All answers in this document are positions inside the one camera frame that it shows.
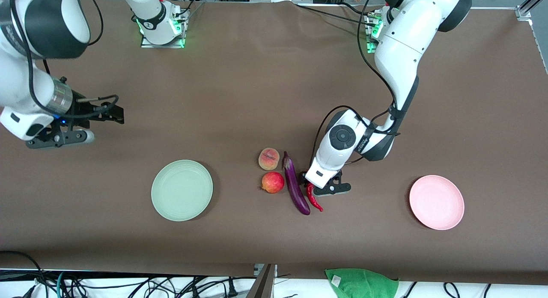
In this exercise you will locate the green cloth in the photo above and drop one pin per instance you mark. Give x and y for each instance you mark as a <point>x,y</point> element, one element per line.
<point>364,285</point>

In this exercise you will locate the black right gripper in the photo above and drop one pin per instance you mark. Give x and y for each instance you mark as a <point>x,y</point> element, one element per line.
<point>84,110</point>

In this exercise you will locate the aluminium frame profile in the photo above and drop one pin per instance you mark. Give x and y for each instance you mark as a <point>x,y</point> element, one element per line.
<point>531,2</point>

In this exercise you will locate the peach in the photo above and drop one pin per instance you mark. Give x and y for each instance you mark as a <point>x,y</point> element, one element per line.
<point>269,159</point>

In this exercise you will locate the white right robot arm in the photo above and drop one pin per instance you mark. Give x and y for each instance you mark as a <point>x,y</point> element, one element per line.
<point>25,84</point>

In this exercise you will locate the red chili pepper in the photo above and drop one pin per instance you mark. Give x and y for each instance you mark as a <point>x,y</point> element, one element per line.
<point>314,201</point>

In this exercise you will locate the aluminium profile post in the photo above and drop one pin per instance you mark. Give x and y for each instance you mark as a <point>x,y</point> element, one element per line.
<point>263,285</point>

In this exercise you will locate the purple eggplant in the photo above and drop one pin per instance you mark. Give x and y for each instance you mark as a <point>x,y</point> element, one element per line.
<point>295,186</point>

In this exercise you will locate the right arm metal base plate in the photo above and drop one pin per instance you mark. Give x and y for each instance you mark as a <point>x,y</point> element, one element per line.
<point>145,44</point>

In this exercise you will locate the light green plate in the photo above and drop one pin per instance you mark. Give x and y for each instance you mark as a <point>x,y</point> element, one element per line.
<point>182,191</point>

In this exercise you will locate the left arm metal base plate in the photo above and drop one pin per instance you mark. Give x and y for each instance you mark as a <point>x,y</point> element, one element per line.
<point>370,49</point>

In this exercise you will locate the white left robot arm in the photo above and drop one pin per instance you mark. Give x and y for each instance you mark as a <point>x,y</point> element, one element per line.
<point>402,54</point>

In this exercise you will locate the brown table cover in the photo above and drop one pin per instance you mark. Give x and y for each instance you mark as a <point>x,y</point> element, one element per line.
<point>235,96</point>

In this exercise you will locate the pink plate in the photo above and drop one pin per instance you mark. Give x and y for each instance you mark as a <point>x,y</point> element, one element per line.
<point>436,202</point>

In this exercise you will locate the red pomegranate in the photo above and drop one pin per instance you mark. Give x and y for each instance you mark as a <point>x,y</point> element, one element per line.
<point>272,183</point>

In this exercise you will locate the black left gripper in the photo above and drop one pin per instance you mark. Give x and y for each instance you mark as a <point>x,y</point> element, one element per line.
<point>302,177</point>

